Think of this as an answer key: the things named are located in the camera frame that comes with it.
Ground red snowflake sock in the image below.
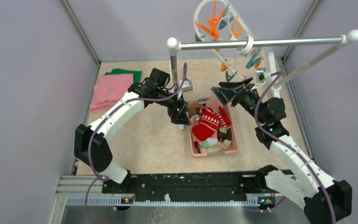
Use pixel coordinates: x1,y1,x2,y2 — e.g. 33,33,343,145
192,107,221,141
218,106,232,127

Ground metal drying rack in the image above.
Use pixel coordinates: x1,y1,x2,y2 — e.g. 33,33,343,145
166,29,358,131

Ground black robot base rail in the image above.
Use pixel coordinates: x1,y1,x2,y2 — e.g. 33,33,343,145
102,171,279,212

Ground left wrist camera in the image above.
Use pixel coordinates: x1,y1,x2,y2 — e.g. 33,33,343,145
179,79,193,92

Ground pink plastic basket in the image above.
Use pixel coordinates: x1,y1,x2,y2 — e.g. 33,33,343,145
187,98,238,157

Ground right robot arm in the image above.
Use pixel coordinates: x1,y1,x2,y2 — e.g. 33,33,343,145
211,81,352,224

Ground white clip sock hanger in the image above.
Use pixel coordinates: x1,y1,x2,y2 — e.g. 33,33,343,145
193,0,265,82

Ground pink sock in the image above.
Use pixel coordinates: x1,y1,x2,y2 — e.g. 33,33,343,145
205,93,221,110
199,137,219,148

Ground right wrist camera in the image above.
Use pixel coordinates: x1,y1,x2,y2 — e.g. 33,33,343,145
255,68,274,86

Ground green folded cloth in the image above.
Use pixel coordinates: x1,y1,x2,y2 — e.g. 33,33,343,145
105,68,142,82

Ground pink folded cloth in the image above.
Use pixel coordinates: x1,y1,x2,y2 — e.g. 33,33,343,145
89,74,133,113

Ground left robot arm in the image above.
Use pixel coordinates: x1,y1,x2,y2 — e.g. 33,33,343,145
74,68,191,193

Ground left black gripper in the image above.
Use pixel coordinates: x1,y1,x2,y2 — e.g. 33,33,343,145
156,87,191,126

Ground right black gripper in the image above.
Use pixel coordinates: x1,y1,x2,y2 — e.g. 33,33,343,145
211,77,266,124

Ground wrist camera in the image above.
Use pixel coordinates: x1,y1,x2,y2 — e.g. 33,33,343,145
255,68,274,86
179,79,193,92

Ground cream brown striped sock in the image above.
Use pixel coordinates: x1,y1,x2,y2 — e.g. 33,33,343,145
217,127,233,142

